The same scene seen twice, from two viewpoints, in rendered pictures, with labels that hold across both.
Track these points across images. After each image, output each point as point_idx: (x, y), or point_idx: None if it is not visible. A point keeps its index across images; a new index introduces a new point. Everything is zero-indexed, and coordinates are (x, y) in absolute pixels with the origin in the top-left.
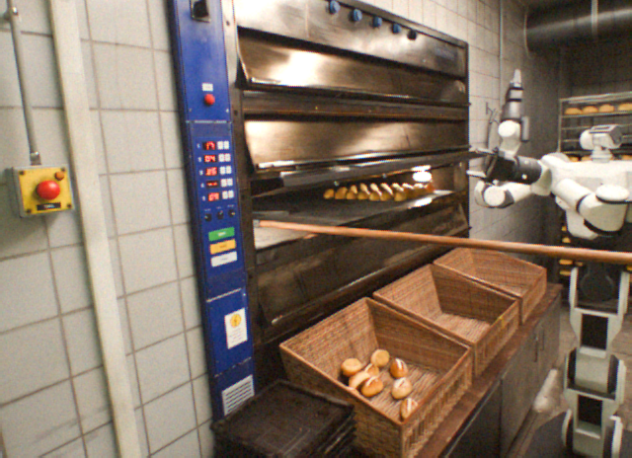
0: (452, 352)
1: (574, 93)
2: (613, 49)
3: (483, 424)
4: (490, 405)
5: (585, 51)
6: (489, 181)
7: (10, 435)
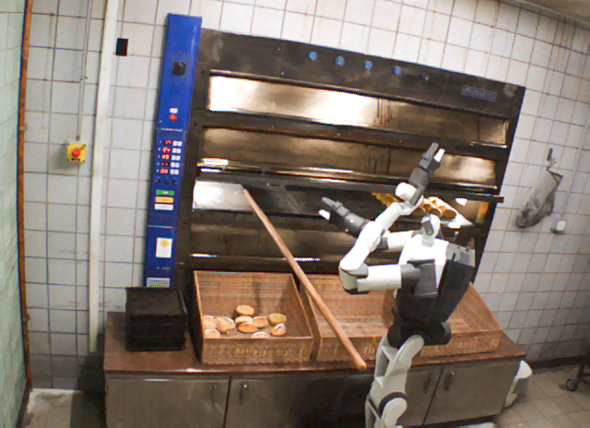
0: (306, 335)
1: None
2: None
3: (304, 390)
4: (319, 384)
5: None
6: (329, 223)
7: (50, 243)
